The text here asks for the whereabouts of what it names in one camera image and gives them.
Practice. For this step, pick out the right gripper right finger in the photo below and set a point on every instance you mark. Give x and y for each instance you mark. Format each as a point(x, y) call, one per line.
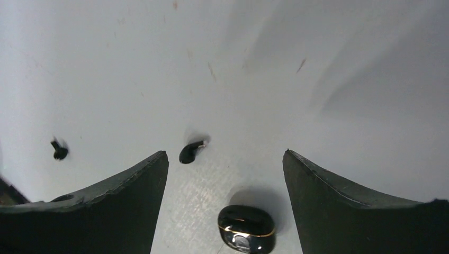
point(336, 215)

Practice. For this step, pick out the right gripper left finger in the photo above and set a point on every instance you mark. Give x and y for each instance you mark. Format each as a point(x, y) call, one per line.
point(116, 215)

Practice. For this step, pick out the black earbud charging case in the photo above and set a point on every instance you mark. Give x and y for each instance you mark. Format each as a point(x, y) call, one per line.
point(247, 229)

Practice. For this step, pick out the black earbud lower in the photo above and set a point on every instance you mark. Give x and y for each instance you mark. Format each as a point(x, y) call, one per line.
point(61, 149)

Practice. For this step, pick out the black earbud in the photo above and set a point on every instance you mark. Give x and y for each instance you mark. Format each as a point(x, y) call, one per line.
point(189, 152)
point(61, 149)

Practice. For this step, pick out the black earbud upper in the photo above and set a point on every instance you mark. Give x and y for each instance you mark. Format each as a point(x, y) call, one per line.
point(189, 152)

